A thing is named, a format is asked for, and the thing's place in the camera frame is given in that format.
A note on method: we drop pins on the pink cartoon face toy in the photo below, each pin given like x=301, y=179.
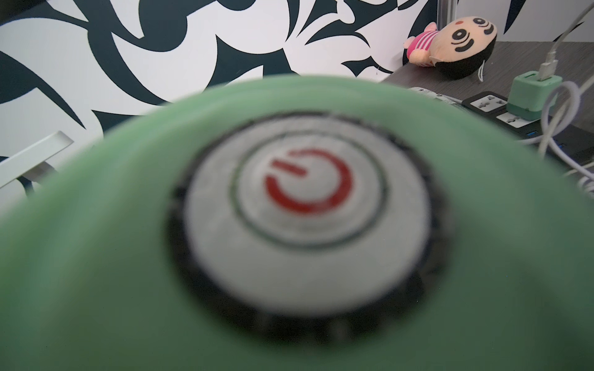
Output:
x=457, y=51

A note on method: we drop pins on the green charger adapter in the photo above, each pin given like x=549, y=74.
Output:
x=528, y=94

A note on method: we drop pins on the white folding desk lamp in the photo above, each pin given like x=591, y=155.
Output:
x=33, y=158

